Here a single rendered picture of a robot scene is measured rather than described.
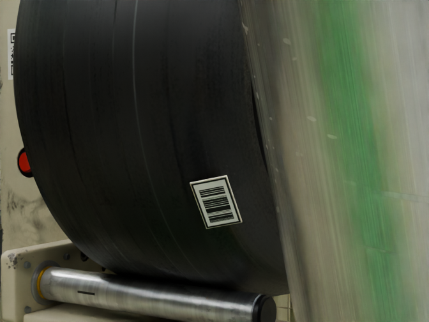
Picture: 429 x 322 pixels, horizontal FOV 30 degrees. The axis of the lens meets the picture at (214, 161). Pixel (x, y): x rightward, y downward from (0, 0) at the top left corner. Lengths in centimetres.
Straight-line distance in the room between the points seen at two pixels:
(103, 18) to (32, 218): 45
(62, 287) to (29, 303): 6
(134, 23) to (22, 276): 42
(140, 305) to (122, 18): 36
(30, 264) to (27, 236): 13
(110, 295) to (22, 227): 25
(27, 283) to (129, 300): 16
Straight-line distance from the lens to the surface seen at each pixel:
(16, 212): 124
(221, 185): 82
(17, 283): 110
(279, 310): 166
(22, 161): 122
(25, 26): 94
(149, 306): 100
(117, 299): 103
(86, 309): 112
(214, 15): 82
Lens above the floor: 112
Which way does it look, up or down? 3 degrees down
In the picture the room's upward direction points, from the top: straight up
